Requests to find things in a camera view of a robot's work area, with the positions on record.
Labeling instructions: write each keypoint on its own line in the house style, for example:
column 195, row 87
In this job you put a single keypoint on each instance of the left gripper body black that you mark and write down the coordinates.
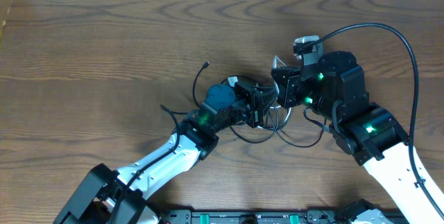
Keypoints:
column 257, row 105

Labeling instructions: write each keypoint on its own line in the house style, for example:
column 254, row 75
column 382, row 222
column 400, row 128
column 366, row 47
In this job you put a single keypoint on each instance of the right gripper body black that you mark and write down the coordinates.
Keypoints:
column 292, row 96

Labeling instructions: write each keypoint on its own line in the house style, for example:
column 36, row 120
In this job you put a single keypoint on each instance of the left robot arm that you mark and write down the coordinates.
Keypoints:
column 120, row 196

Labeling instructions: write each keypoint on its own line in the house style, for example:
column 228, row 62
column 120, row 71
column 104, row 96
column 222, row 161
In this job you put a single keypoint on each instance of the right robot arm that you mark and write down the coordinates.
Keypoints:
column 334, row 87

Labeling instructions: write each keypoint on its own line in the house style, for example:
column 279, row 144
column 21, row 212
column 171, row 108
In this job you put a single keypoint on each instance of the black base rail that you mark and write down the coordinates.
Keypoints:
column 361, row 211

